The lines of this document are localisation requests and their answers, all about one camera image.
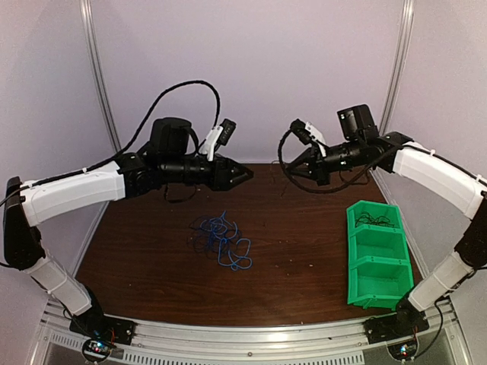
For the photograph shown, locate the brown cable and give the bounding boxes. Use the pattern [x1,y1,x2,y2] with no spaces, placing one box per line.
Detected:
[268,159,290,198]

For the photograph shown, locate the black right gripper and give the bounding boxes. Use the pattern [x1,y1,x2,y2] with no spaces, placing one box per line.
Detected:
[286,138,364,186]

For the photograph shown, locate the right aluminium corner post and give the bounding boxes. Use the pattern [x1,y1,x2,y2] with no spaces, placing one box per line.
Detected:
[379,0,415,135]

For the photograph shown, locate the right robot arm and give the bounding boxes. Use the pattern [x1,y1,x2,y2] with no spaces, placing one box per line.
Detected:
[278,104,486,336]

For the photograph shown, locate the green three-compartment bin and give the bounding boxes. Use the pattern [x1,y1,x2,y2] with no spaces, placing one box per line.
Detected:
[346,200,414,310]

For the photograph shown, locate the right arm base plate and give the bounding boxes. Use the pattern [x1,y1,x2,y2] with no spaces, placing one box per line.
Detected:
[364,309,429,363]

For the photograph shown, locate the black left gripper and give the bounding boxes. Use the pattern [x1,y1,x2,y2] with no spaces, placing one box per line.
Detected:
[161,153,254,192]

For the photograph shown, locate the aluminium corner post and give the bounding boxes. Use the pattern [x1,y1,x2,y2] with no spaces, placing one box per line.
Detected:
[379,0,415,135]
[79,0,123,160]

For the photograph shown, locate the black left camera cable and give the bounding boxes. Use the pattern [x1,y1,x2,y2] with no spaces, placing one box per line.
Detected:
[22,80,224,187]

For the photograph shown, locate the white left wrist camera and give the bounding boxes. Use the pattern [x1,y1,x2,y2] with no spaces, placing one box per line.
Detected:
[199,126,224,162]

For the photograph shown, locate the dark blue cable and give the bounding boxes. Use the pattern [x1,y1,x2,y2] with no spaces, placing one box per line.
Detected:
[188,214,237,259]

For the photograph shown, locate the front aluminium rail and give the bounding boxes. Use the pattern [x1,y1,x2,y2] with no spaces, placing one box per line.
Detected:
[27,301,473,364]

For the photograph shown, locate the black right camera cable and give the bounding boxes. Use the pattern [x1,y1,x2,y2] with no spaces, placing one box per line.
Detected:
[277,119,374,193]

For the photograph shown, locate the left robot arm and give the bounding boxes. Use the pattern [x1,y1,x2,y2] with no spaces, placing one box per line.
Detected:
[2,117,253,338]

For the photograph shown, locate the black camera cable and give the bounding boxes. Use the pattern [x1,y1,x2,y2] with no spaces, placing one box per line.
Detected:
[277,119,374,193]
[22,80,224,187]

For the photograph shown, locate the left aluminium corner post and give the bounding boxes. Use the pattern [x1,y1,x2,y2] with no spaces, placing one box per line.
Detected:
[79,0,123,160]

